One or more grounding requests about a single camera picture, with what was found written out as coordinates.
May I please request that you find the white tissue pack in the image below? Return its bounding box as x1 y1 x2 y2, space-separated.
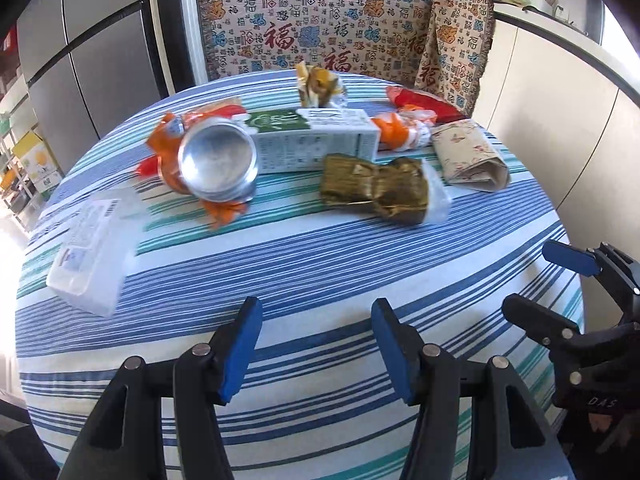
46 198 146 318

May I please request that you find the shelf with boxes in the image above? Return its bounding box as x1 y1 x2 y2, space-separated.
0 30 66 231

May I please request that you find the orange and white wrapper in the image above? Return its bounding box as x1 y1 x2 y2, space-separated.
371 107 437 152

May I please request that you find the red wrapper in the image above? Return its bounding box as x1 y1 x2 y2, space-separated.
385 85 468 123

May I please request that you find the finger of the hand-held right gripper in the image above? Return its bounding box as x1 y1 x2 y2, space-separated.
501 294 583 358
542 240 640 311

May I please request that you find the floral paper packet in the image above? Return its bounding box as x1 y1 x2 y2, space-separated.
431 121 511 193

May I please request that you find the grey refrigerator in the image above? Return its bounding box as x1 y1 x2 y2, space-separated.
15 0 166 181

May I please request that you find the aluminium can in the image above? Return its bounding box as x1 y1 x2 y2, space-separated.
178 119 259 202

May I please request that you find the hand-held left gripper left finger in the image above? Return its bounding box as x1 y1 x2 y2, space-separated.
57 296 264 480

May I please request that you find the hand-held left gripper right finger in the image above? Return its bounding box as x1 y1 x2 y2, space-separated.
371 297 571 480

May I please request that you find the white and green carton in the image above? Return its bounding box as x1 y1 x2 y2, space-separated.
248 107 382 175

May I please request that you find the printed blanket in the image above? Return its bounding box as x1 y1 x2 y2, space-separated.
195 0 496 118

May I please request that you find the blue striped tablecloth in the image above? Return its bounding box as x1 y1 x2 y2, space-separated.
14 71 586 480

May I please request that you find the yellow crumpled wrapper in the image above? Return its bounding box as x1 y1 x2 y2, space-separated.
294 61 348 109

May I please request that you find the white cabinet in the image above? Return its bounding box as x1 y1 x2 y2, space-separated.
475 10 640 271

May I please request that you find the orange snack wrapper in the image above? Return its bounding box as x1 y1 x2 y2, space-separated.
135 105 261 231

